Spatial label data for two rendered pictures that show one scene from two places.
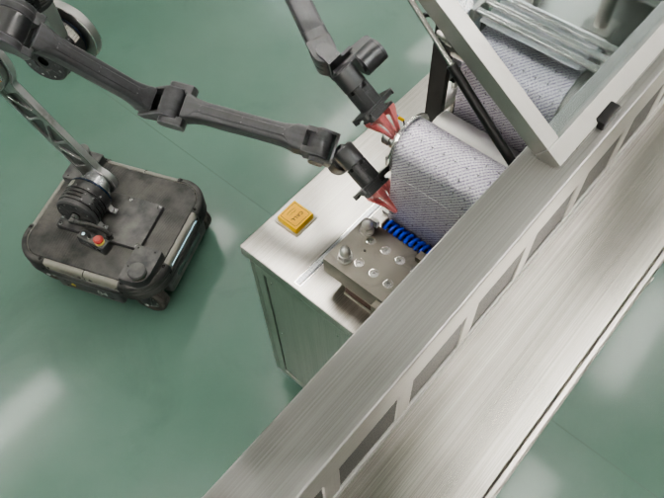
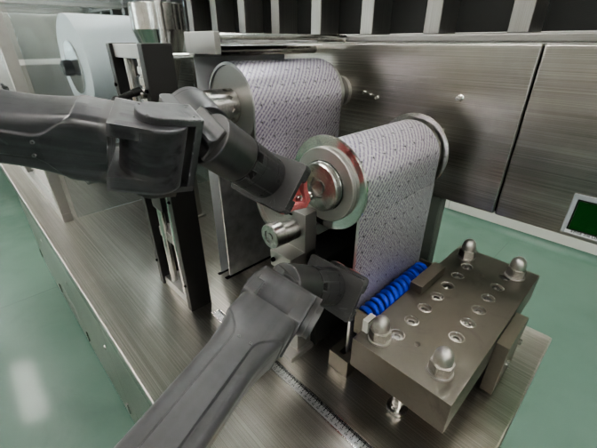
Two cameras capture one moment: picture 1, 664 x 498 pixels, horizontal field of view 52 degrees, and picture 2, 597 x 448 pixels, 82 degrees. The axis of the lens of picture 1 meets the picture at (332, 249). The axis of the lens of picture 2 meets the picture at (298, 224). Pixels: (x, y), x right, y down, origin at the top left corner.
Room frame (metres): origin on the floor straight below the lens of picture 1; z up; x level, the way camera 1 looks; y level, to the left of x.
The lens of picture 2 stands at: (1.03, 0.31, 1.44)
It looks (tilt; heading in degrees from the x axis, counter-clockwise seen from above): 28 degrees down; 272
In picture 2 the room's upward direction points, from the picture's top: straight up
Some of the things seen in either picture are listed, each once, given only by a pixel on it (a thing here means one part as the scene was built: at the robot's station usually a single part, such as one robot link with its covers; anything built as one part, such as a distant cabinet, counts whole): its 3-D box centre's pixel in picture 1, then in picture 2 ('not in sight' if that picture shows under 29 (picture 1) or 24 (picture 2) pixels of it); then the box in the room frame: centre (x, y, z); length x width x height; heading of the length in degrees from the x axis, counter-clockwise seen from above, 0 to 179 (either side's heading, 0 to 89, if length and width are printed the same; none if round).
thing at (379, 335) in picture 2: (367, 225); (380, 327); (0.92, -0.09, 1.05); 0.04 x 0.04 x 0.04
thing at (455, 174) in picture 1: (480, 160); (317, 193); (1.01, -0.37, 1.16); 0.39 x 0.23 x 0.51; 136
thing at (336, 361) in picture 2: not in sight; (381, 324); (0.87, -0.23, 0.92); 0.28 x 0.04 x 0.04; 46
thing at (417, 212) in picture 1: (429, 221); (393, 246); (0.87, -0.23, 1.11); 0.23 x 0.01 x 0.18; 46
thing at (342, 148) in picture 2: (408, 142); (327, 183); (1.00, -0.19, 1.25); 0.15 x 0.01 x 0.15; 136
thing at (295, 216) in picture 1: (295, 216); not in sight; (1.05, 0.09, 0.91); 0.07 x 0.07 x 0.02; 46
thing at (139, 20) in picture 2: not in sight; (157, 17); (1.45, -0.76, 1.50); 0.14 x 0.14 x 0.06
